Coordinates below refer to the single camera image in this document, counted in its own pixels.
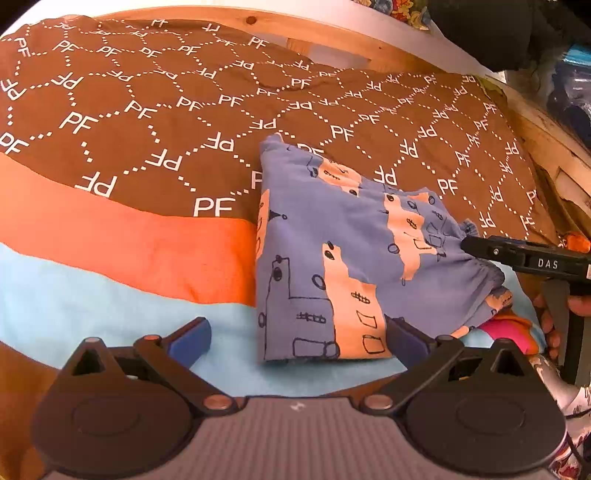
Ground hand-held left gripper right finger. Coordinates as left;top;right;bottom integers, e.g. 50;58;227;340
360;316;532;412

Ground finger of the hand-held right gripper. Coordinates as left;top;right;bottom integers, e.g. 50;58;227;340
462;236;527;271

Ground pink orange cloth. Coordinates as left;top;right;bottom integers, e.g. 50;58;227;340
478;308;546;357

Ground small orange object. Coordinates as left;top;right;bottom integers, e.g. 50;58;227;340
560;232;590;253

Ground blue plastic bag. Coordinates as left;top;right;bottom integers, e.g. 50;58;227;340
547;41;591;153

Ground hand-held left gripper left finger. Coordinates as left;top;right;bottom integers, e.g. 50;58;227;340
60;318;238;415

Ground person's right hand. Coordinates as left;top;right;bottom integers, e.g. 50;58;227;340
533;294;558;355

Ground black fuzzy cloth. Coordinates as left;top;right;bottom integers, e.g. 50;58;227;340
429;0;591;72

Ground wooden bed frame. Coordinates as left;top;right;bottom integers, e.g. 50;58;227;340
92;0;591;232

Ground blue printed pants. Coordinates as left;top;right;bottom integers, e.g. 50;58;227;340
255;134;513;363

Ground brown patterned blanket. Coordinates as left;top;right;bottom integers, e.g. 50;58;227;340
0;16;561;467

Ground colourful floral cloth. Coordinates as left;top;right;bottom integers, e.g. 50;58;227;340
355;0;439;29

